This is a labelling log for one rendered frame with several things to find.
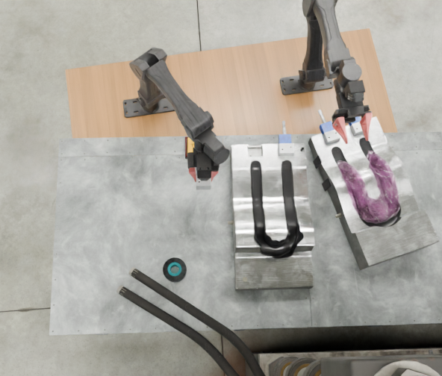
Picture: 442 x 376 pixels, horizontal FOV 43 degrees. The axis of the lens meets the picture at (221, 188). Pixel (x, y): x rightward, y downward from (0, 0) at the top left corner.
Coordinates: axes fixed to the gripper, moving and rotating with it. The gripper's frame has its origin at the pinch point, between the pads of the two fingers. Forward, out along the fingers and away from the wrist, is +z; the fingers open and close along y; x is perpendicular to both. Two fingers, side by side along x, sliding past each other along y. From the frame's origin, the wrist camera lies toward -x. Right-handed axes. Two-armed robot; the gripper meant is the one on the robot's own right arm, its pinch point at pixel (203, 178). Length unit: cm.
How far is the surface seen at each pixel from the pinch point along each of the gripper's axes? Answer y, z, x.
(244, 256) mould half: 13.2, 19.6, -17.8
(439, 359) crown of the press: 28, -66, -100
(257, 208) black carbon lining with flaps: 18.1, 9.8, -5.2
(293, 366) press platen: 20, -2, -69
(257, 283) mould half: 17.1, 24.0, -25.8
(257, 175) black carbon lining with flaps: 18.8, 4.9, 5.7
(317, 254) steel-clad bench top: 39.5, 24.4, -14.2
